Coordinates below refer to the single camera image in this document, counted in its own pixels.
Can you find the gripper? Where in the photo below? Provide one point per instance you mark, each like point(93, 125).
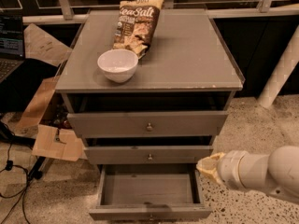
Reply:
point(228, 169)

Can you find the grey bottom drawer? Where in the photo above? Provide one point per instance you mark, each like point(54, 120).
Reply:
point(149, 192)

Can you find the grey drawer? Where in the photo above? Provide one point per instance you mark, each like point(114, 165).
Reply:
point(149, 192)
point(147, 124)
point(147, 154)

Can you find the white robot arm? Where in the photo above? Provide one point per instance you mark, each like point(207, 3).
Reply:
point(275, 174)

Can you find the grey top drawer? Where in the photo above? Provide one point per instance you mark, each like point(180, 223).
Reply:
point(147, 124)

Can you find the grey wooden drawer cabinet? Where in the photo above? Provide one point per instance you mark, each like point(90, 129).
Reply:
point(187, 68)

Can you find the grey middle drawer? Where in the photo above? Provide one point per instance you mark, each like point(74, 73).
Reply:
point(147, 154)

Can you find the white ceramic bowl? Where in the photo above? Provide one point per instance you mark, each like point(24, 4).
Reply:
point(118, 65)

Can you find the sea salt chips bag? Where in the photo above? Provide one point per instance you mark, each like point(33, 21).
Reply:
point(136, 25)

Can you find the brown paper sheet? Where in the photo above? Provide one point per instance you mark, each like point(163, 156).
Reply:
point(44, 47)

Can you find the open laptop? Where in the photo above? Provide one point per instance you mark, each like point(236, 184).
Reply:
point(12, 52)

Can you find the white diagonal post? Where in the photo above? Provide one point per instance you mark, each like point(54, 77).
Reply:
point(286, 64)

